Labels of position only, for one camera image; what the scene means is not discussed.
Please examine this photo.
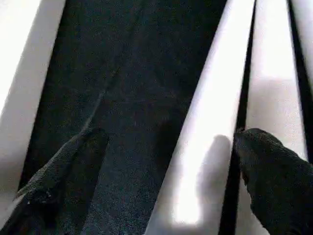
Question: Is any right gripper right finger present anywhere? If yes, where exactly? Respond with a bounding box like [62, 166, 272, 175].
[234, 128, 313, 235]

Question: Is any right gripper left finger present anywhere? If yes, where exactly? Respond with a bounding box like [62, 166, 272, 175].
[0, 127, 109, 235]

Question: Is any black work mat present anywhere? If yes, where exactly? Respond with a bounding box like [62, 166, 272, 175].
[18, 0, 313, 235]

